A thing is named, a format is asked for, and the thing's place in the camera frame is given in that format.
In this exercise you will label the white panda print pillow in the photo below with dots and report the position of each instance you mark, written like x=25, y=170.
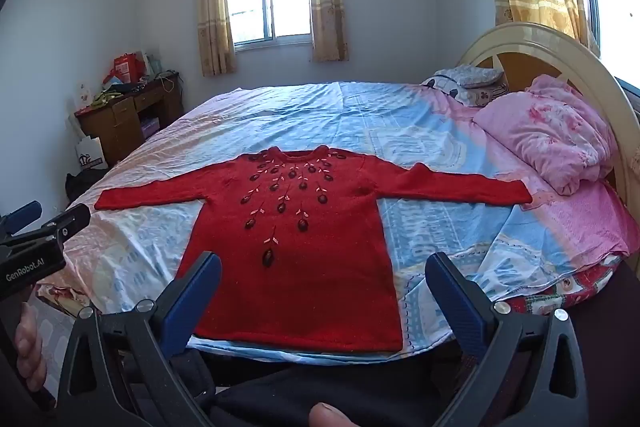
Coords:
x=462, y=96

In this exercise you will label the pink pillow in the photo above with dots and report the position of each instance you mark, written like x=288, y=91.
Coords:
x=550, y=132

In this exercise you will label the small white gift bag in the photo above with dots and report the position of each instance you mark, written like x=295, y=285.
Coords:
x=84, y=94

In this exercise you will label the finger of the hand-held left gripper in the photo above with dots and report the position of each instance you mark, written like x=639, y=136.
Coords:
x=70, y=219
x=25, y=211

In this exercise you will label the black bag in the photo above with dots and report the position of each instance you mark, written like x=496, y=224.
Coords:
x=82, y=184

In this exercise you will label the pastel patterned bed sheet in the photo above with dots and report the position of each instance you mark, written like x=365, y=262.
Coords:
x=350, y=117

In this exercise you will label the grey patterned pillow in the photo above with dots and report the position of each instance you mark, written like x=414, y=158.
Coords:
x=470, y=76

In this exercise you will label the cream wooden headboard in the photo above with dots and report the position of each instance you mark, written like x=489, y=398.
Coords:
x=575, y=52

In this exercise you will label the red gift bag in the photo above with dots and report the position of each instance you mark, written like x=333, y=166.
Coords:
x=127, y=67

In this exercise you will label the person's black clothing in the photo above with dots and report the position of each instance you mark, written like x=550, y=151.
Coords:
x=350, y=387

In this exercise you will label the wooden cabinet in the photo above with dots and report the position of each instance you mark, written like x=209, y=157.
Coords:
x=125, y=117

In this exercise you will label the red printed blanket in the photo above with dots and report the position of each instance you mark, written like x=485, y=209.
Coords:
x=550, y=292

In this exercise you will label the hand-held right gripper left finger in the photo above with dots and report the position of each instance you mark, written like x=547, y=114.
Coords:
x=192, y=302

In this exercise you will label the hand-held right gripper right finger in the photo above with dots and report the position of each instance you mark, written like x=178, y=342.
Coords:
x=457, y=302

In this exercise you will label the person's right hand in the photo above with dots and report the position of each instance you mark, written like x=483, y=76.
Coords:
x=332, y=416

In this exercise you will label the person's left hand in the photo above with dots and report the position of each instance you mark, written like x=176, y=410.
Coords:
x=29, y=347

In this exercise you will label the red knitted sweater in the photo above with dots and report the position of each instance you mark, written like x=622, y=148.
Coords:
x=300, y=287

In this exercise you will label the white paper bag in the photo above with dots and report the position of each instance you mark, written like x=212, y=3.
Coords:
x=90, y=154

